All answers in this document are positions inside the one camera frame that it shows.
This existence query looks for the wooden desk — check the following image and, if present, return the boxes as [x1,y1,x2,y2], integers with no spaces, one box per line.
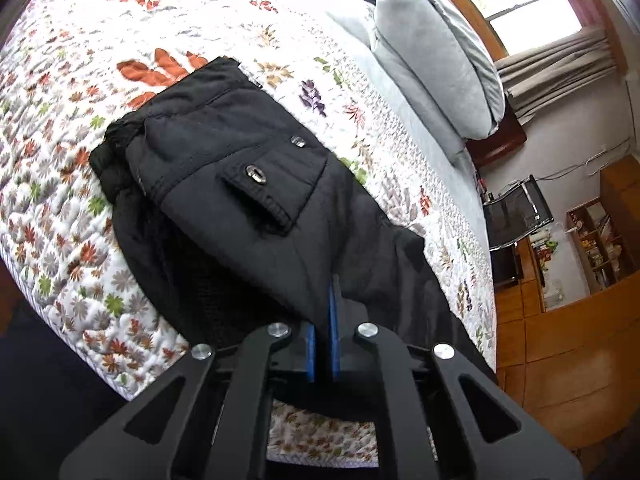
[492,237,640,453]

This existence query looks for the dark wooden bed headboard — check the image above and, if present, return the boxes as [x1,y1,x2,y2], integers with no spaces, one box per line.
[370,0,528,168]

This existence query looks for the white wall cable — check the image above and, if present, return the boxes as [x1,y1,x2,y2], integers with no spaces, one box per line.
[537,137,633,181]

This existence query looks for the grey folded duvet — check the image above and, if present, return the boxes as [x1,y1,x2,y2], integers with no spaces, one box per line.
[372,0,506,141]

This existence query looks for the floral quilted bed cover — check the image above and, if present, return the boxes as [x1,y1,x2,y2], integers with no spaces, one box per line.
[0,0,498,463]

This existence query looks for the wooden wall cabinet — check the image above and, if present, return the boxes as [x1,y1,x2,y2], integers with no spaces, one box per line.
[598,154,640,281]

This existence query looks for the black pants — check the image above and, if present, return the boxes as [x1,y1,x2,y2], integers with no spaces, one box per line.
[89,56,498,421]

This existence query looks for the beige curtain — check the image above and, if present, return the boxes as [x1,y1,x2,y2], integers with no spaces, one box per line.
[495,27,621,126]

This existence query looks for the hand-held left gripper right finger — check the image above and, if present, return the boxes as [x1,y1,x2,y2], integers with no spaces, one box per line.
[327,275,583,480]

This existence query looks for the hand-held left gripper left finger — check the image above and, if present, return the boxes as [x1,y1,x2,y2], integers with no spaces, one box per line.
[57,321,317,480]

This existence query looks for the grey bed sheet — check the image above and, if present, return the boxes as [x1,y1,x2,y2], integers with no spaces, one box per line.
[345,45,490,226]

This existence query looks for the wooden wall shelf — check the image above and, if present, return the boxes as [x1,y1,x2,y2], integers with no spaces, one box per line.
[565,197,631,296]

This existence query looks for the black mesh office chair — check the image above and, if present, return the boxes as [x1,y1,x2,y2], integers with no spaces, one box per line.
[482,174,556,288]

